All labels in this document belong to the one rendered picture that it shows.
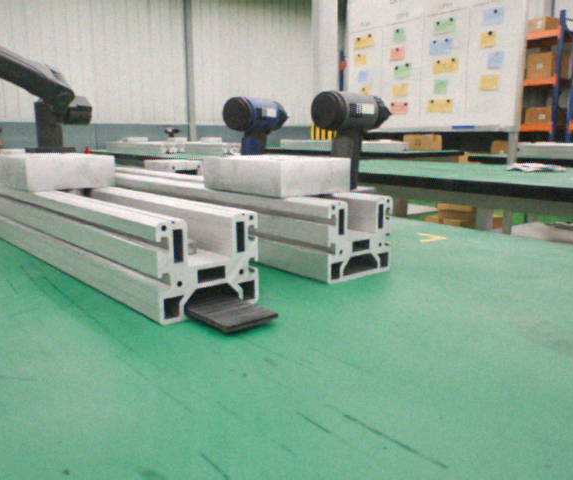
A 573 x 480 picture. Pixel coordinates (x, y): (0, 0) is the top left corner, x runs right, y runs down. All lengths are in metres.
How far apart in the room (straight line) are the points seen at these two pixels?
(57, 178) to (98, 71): 12.07
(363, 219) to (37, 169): 0.40
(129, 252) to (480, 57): 3.34
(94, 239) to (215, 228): 0.13
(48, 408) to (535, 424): 0.27
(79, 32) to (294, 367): 12.54
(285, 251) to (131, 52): 12.53
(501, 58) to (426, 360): 3.28
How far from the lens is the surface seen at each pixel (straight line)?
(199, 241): 0.54
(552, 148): 4.07
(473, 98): 3.71
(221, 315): 0.45
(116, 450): 0.31
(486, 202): 2.07
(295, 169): 0.62
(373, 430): 0.31
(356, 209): 0.63
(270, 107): 1.02
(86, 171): 0.76
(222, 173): 0.70
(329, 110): 0.83
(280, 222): 0.62
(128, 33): 13.14
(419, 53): 4.02
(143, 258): 0.47
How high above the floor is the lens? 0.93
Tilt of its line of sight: 10 degrees down
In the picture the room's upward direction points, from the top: straight up
